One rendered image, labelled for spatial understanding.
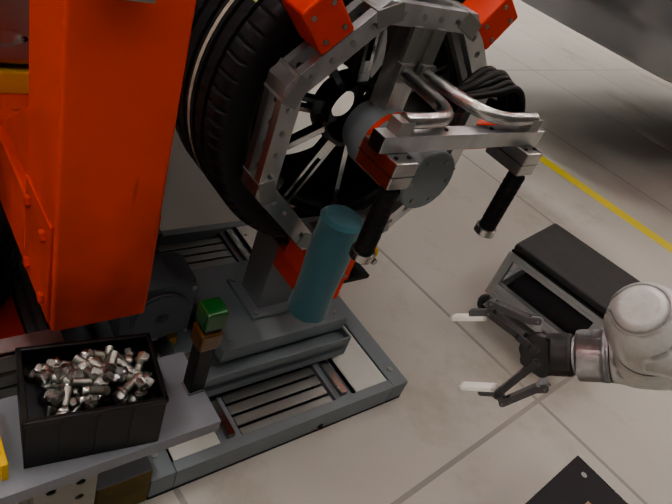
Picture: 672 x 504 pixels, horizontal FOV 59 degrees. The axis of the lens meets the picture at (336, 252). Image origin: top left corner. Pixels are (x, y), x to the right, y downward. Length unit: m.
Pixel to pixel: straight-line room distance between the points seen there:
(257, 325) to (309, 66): 0.80
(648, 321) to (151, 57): 0.73
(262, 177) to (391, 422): 0.98
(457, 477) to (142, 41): 1.42
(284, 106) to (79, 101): 0.34
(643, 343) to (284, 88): 0.65
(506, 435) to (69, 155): 1.55
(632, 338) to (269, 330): 0.97
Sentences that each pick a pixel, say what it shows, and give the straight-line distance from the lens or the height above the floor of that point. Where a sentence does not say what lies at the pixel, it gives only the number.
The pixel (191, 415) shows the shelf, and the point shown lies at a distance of 1.10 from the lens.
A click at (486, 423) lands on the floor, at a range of 1.99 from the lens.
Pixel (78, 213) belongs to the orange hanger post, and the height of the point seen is 0.77.
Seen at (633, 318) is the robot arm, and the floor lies 0.94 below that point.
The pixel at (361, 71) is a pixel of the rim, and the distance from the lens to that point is 1.23.
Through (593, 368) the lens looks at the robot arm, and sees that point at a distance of 1.07.
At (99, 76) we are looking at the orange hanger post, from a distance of 0.83.
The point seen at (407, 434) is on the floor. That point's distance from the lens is 1.82.
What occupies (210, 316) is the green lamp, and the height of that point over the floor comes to 0.66.
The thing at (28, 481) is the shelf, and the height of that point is 0.45.
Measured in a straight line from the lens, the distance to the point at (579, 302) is 2.18.
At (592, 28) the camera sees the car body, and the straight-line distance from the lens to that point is 3.66.
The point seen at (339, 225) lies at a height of 0.74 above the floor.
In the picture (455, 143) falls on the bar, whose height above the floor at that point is 0.96.
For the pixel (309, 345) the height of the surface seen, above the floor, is 0.15.
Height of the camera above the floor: 1.34
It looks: 35 degrees down
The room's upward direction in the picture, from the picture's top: 22 degrees clockwise
